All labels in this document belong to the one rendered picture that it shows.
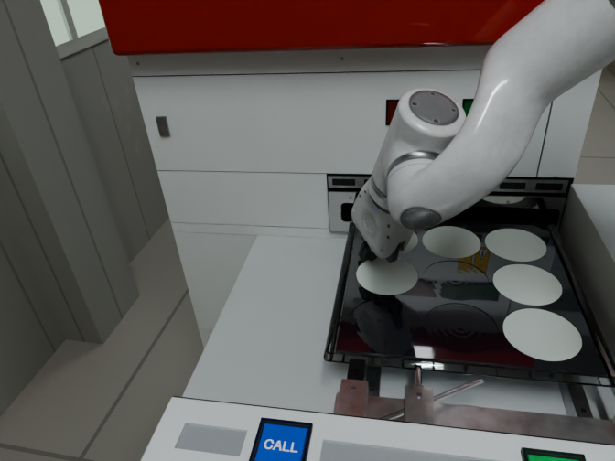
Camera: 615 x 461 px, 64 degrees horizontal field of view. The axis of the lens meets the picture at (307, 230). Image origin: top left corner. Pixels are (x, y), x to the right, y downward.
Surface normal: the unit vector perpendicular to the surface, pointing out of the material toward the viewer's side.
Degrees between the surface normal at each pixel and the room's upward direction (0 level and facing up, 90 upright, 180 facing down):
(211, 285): 90
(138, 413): 0
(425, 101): 24
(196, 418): 0
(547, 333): 0
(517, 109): 75
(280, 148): 90
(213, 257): 90
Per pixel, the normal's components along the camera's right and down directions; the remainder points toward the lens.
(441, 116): 0.14, -0.54
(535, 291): -0.07, -0.84
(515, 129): 0.39, 0.24
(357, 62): -0.18, 0.55
